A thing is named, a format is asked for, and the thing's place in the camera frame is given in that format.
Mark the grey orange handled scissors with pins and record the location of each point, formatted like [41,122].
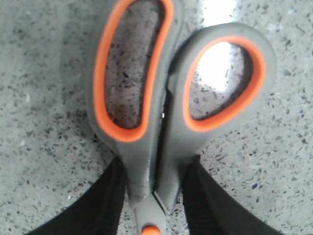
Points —
[157,153]

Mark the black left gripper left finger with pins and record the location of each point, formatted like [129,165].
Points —
[97,212]

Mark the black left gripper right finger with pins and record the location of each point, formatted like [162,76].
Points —
[210,210]

